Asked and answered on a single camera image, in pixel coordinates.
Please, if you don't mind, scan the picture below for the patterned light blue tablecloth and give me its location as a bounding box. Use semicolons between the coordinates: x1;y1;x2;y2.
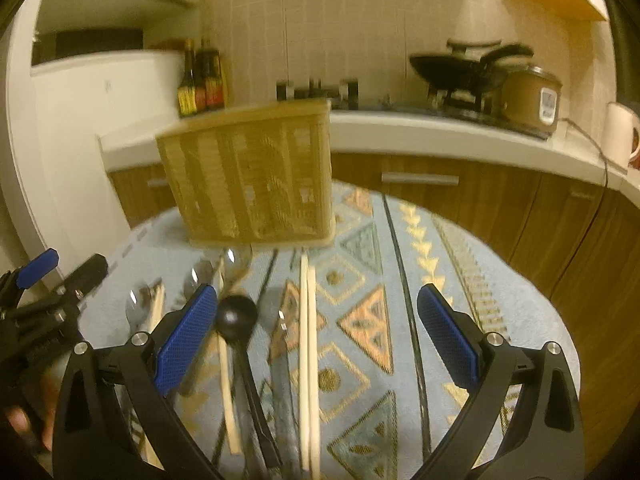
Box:
80;182;580;479

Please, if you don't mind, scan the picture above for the silver drawer handle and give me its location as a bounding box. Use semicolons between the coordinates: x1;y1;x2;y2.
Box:
381;172;460;186

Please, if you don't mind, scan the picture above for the wooden chopstick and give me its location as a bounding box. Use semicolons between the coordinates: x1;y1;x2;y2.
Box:
217;335;243;455
298;252;310;472
149;282;165;332
307;266;321;480

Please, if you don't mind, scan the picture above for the person's left hand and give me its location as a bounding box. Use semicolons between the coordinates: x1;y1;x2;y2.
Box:
2;375;58;452

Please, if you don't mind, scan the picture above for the beige plastic utensil basket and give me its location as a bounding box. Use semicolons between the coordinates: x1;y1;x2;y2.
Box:
156;99;335;247

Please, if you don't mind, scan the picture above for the black ladle spoon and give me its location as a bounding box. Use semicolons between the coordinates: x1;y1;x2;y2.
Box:
215;295;282;469

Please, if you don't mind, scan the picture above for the dark soy sauce bottle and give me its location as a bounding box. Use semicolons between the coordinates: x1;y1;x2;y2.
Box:
177;39;198;117

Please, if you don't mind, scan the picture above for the black power cable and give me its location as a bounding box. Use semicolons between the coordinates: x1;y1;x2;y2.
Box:
557;117;612;201

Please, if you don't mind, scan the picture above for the brown rice cooker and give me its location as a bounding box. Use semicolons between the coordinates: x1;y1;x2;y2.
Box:
499;64;563;134

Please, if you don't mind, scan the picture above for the black wok with lid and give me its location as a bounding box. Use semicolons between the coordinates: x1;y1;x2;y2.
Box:
408;42;534;96

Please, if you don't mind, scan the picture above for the black gas stove top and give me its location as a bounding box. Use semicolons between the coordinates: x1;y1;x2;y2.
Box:
276;79;551;140

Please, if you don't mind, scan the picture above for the large sauce bottle red label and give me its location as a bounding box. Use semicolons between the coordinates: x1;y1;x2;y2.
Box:
195;37;226;113

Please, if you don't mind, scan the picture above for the white electric kettle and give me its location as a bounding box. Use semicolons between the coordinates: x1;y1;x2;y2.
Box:
601;102;639;170

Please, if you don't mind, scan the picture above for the steel spoon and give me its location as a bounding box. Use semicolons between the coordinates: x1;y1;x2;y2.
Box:
222;245;253;283
126;283;154;336
182;259;214;299

